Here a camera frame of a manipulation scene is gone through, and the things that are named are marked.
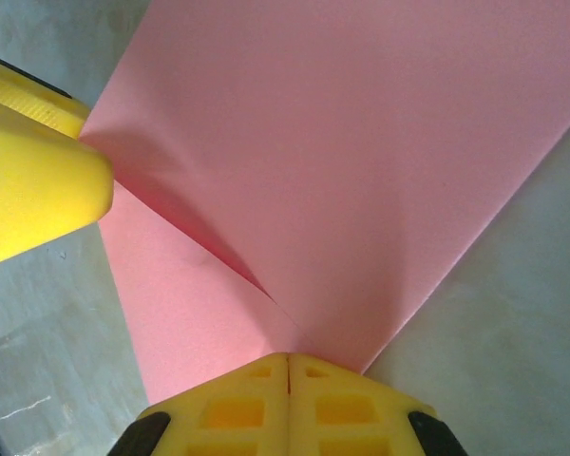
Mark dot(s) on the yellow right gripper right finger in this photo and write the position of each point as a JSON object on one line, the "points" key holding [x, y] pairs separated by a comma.
{"points": [[356, 418]]}

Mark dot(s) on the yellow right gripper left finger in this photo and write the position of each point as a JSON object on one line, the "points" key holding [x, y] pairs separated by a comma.
{"points": [[228, 418]]}

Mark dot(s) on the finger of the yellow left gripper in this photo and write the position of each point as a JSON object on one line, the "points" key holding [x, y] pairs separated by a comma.
{"points": [[33, 102], [38, 190]]}

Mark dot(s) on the pink paper sheet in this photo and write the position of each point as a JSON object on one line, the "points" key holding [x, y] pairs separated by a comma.
{"points": [[342, 166]]}

